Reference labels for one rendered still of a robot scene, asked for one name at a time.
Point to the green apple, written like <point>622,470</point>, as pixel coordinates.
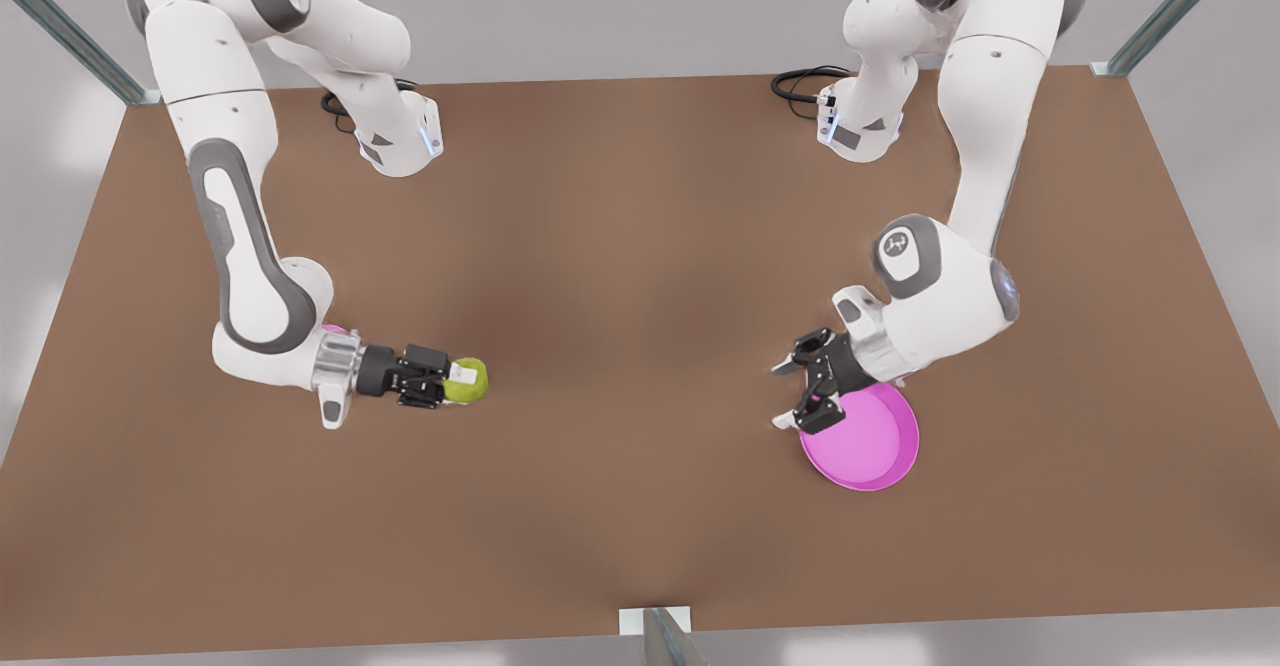
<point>472,388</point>

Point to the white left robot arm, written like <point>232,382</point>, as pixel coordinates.
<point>975,146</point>

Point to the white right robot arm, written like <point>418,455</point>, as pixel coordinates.
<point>235,236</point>

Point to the pink plate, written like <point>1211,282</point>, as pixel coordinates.
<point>870,441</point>

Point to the silver frame post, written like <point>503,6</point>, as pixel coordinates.
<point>70,31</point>
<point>1165,16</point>
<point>660,636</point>

